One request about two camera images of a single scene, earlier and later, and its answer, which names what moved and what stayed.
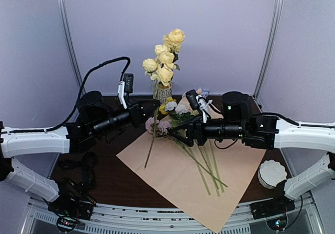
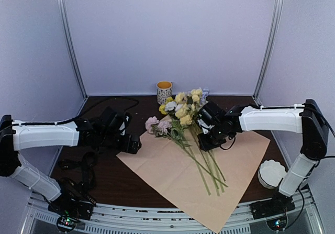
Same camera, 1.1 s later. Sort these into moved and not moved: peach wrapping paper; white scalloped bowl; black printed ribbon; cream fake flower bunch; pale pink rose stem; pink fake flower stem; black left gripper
Moved: pale pink rose stem; cream fake flower bunch; pink fake flower stem; black left gripper
Not moved: black printed ribbon; peach wrapping paper; white scalloped bowl
